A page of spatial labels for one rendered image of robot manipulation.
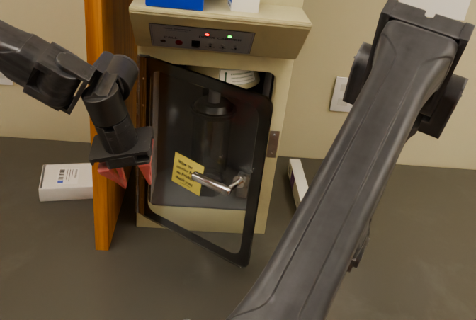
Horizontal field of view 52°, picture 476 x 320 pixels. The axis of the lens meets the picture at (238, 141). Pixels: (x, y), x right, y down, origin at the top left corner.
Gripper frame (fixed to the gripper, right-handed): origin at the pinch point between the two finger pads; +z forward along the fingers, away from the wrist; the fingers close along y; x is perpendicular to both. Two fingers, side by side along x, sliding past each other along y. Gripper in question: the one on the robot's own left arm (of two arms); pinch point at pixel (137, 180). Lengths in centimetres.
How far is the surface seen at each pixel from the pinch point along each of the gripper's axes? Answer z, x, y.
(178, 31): -17.5, -19.0, -10.9
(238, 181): 8.6, -4.7, -17.1
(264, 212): 32.9, -17.4, -20.5
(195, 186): 13.7, -10.3, -7.6
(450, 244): 53, -14, -67
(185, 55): -8.8, -25.4, -10.1
